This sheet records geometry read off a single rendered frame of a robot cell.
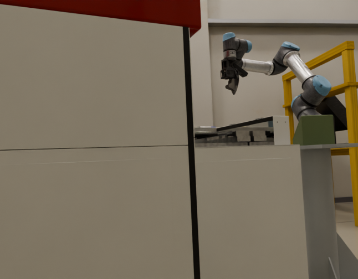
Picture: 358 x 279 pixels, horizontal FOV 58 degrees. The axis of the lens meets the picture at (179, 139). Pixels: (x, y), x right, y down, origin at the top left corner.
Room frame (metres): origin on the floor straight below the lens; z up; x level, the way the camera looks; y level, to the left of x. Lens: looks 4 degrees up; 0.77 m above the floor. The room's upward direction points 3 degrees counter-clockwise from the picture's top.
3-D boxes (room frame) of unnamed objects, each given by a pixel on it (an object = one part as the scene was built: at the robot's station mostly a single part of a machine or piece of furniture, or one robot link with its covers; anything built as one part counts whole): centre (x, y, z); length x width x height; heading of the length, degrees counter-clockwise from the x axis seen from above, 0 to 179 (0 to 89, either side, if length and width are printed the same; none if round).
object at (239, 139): (1.83, -0.26, 0.87); 0.36 x 0.08 x 0.03; 22
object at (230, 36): (1.90, -0.33, 1.45); 0.09 x 0.08 x 0.11; 120
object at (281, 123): (1.79, -0.39, 0.89); 0.55 x 0.09 x 0.14; 22
